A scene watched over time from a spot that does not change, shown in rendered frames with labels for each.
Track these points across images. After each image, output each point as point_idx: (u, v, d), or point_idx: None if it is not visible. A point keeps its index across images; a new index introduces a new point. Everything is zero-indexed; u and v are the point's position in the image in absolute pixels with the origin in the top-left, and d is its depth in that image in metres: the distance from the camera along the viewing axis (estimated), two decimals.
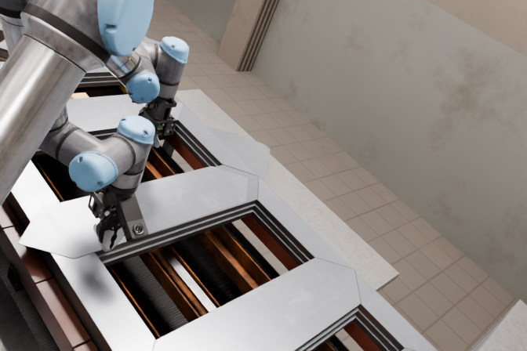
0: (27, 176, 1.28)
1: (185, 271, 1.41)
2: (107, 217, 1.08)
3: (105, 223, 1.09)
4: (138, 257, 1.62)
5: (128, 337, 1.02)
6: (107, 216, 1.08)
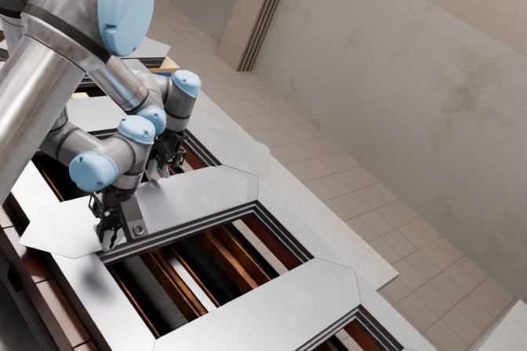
0: (27, 176, 1.28)
1: (185, 271, 1.41)
2: (107, 217, 1.08)
3: (105, 223, 1.09)
4: (138, 257, 1.62)
5: (128, 337, 1.02)
6: (107, 216, 1.08)
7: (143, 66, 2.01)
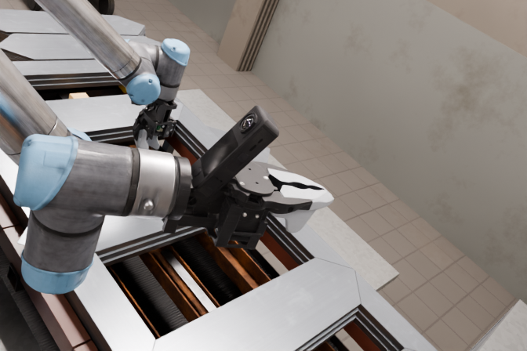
0: None
1: (185, 271, 1.41)
2: (248, 193, 0.55)
3: (264, 195, 0.55)
4: (138, 257, 1.62)
5: (128, 337, 1.02)
6: (247, 193, 0.54)
7: None
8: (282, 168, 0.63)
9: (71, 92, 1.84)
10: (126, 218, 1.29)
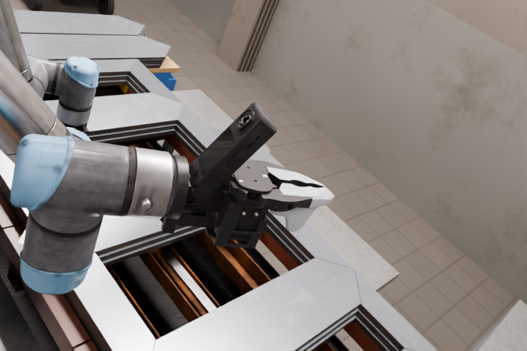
0: None
1: (185, 271, 1.41)
2: (248, 191, 0.54)
3: (263, 193, 0.55)
4: (138, 257, 1.62)
5: (128, 337, 1.02)
6: (245, 191, 0.54)
7: (143, 66, 2.01)
8: (281, 167, 0.63)
9: None
10: (126, 218, 1.29)
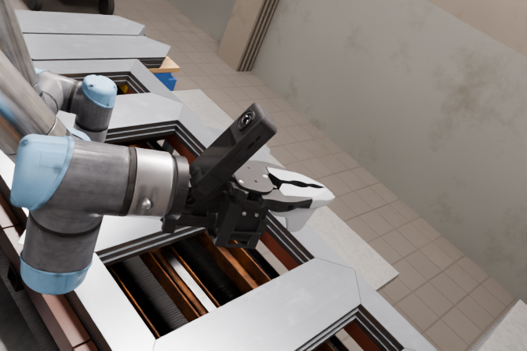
0: None
1: (185, 271, 1.41)
2: (248, 192, 0.54)
3: (263, 193, 0.55)
4: (138, 257, 1.62)
5: (128, 337, 1.02)
6: (245, 192, 0.54)
7: (143, 66, 2.01)
8: (282, 168, 0.63)
9: None
10: (126, 218, 1.29)
